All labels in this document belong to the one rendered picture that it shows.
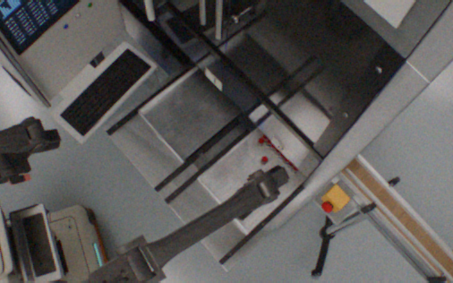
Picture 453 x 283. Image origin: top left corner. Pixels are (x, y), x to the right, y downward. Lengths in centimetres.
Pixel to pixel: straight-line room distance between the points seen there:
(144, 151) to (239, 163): 35
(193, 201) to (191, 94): 41
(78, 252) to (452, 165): 223
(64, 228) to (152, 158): 81
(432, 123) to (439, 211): 57
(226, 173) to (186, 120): 25
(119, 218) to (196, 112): 102
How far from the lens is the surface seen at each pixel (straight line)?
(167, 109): 167
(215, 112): 166
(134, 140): 164
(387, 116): 92
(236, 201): 105
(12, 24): 147
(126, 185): 252
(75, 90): 187
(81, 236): 223
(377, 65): 84
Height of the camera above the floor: 241
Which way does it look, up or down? 70 degrees down
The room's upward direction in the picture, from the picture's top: 8 degrees clockwise
